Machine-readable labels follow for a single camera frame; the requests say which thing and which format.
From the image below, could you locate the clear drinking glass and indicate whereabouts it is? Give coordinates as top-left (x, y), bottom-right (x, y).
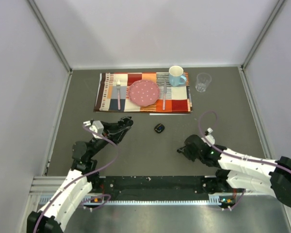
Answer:
top-left (195, 73), bottom-right (212, 92)

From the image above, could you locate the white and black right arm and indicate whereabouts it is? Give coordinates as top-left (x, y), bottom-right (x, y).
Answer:
top-left (177, 134), bottom-right (291, 208)

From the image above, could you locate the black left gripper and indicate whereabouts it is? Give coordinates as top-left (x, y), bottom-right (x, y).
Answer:
top-left (88, 121), bottom-right (131, 159)

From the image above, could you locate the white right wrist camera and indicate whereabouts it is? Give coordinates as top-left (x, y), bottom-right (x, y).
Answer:
top-left (202, 128), bottom-right (215, 147)

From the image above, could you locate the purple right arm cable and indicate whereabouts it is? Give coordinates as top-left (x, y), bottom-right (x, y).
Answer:
top-left (198, 111), bottom-right (291, 210)

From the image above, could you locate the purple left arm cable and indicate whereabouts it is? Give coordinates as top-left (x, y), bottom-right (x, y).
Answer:
top-left (32, 122), bottom-right (119, 233)

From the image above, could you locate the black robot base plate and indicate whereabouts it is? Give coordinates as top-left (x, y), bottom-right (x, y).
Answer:
top-left (93, 176), bottom-right (233, 201)

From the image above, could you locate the colourful patchwork placemat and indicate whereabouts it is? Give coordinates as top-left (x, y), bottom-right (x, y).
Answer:
top-left (94, 72), bottom-right (193, 114)

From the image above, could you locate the aluminium frame rail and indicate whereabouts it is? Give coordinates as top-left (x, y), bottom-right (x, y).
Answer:
top-left (29, 176), bottom-right (291, 207)

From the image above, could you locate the fork with pink handle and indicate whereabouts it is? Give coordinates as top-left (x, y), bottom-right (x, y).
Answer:
top-left (116, 80), bottom-right (121, 111)

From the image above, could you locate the knife with pink handle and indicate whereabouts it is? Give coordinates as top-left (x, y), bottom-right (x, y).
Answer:
top-left (162, 80), bottom-right (167, 111)

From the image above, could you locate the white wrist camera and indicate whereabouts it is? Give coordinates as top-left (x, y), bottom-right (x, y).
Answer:
top-left (83, 120), bottom-right (104, 135)
top-left (202, 128), bottom-right (215, 147)

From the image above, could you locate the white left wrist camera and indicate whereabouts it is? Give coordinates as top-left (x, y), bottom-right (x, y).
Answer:
top-left (83, 120), bottom-right (104, 135)

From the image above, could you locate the glossy black charging case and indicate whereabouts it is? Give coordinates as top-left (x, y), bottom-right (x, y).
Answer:
top-left (154, 124), bottom-right (165, 133)

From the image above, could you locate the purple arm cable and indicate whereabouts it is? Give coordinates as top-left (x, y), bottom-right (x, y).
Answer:
top-left (32, 122), bottom-right (119, 233)
top-left (198, 111), bottom-right (291, 210)

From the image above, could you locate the pink dotted plate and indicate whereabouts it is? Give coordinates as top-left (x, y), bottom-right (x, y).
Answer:
top-left (128, 80), bottom-right (160, 107)

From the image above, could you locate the light blue mug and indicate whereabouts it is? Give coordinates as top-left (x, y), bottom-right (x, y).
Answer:
top-left (169, 66), bottom-right (187, 87)

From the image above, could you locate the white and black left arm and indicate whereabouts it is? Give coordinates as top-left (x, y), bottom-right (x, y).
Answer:
top-left (26, 116), bottom-right (133, 233)

